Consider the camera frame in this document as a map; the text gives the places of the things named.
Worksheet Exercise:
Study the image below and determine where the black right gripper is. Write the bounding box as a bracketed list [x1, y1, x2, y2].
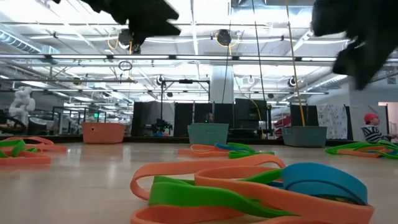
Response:
[310, 0, 398, 91]

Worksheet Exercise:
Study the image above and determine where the black partition panel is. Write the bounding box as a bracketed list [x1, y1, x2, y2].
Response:
[234, 98, 272, 131]
[173, 102, 195, 138]
[194, 102, 235, 124]
[290, 103, 318, 127]
[131, 100, 175, 137]

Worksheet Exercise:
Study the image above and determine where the teal plastic basket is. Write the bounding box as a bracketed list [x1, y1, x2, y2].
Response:
[187, 122, 230, 147]

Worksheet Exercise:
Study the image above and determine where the white robot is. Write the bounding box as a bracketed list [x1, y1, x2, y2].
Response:
[8, 86, 37, 126]

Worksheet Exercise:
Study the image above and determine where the orange plastic basket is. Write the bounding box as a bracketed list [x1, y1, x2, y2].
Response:
[81, 121, 127, 145]

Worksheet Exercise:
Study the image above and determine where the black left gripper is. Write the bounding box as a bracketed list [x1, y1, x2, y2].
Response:
[51, 0, 182, 46]

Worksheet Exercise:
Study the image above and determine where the red storage rack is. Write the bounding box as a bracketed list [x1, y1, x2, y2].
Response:
[272, 115, 294, 138]

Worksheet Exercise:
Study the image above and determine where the black robot station frame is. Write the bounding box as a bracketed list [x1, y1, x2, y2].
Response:
[151, 78, 211, 137]

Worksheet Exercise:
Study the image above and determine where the black hanging cable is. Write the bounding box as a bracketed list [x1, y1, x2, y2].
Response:
[251, 0, 269, 131]

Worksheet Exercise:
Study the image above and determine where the black hanging cable ring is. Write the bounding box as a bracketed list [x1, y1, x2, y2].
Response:
[118, 59, 134, 72]

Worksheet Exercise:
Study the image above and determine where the white patterned cloth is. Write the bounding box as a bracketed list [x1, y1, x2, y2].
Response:
[316, 103, 349, 141]

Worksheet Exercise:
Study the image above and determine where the blue-grey plastic basket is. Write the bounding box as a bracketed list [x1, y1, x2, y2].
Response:
[282, 125, 328, 148]

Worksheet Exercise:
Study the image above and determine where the yellow hanging cable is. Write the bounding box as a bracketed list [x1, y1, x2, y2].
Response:
[285, 0, 307, 127]

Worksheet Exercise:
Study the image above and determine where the white pillar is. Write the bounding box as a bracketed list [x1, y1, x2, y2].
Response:
[210, 64, 235, 105]

